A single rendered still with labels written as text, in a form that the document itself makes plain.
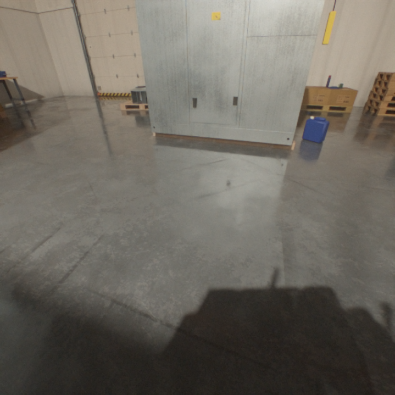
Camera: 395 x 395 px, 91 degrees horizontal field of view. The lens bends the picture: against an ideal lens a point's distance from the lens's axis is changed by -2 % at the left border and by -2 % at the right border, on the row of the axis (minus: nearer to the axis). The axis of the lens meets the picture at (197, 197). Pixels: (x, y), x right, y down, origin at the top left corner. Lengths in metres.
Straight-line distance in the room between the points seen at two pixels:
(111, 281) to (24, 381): 0.49
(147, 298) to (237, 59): 2.55
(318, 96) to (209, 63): 3.78
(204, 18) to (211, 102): 0.88
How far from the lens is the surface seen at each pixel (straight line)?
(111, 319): 1.18
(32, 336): 1.31
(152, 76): 3.22
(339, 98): 6.28
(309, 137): 3.55
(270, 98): 2.80
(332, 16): 3.57
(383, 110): 6.63
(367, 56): 7.47
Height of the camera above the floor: 1.00
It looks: 34 degrees down
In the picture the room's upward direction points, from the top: 1 degrees counter-clockwise
